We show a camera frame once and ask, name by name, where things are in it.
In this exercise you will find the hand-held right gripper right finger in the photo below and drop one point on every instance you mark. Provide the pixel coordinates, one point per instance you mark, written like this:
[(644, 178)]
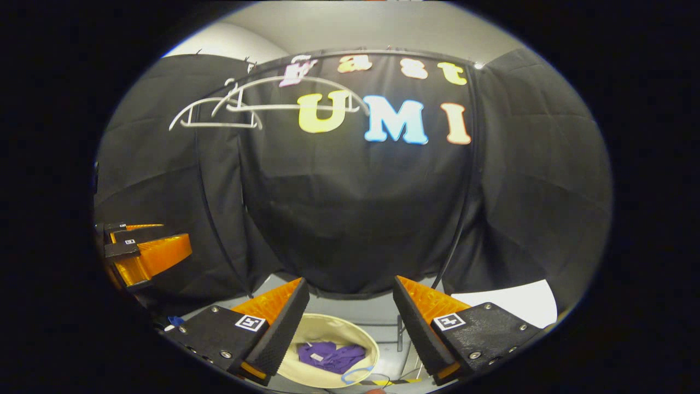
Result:
[(418, 328)]

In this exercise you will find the white plastic clothes hanger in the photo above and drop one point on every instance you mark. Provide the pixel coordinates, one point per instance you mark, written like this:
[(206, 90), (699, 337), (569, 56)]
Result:
[(273, 108), (219, 125)]

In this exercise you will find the black metal clothes rack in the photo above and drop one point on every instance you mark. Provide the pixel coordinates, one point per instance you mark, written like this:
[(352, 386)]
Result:
[(400, 332)]

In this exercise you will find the black backdrop cloth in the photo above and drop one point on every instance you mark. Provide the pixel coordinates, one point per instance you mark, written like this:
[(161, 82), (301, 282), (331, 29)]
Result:
[(355, 219)]

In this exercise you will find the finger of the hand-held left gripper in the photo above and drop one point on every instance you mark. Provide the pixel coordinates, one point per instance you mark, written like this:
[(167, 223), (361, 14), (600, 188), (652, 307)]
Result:
[(142, 234), (158, 257)]

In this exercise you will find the white flat board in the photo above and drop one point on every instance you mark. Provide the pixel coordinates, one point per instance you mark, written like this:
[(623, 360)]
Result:
[(519, 303)]

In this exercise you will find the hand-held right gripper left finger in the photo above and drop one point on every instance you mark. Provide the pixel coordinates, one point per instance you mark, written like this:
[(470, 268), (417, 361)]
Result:
[(284, 334)]

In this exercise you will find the beige laundry hamper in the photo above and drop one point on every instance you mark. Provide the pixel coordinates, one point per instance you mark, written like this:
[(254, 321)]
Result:
[(328, 328)]

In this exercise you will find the small blue object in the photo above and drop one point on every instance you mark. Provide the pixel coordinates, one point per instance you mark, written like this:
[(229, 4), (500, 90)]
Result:
[(176, 320)]

